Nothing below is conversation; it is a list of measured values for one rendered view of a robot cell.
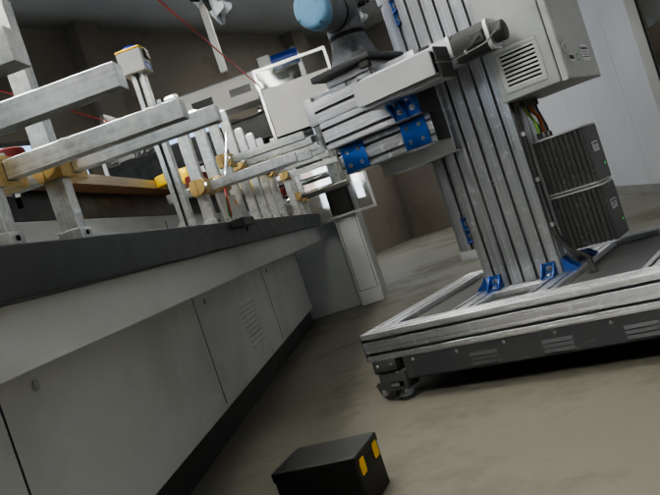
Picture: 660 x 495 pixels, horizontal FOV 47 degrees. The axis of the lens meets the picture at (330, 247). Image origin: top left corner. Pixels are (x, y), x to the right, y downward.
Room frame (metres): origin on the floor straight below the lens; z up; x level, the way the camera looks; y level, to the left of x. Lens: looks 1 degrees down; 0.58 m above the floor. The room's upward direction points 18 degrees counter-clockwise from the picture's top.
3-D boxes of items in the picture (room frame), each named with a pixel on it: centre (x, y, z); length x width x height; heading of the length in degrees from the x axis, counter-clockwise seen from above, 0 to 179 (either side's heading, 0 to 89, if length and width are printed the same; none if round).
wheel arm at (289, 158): (2.39, 0.23, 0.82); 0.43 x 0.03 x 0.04; 84
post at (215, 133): (2.86, 0.27, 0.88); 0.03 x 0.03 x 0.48; 84
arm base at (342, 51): (2.37, -0.26, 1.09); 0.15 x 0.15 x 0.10
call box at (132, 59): (2.11, 0.35, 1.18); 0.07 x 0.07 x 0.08; 84
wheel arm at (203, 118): (1.40, 0.33, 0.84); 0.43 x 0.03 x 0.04; 84
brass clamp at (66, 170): (1.39, 0.43, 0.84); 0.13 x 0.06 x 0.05; 174
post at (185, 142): (2.36, 0.33, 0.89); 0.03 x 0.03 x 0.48; 84
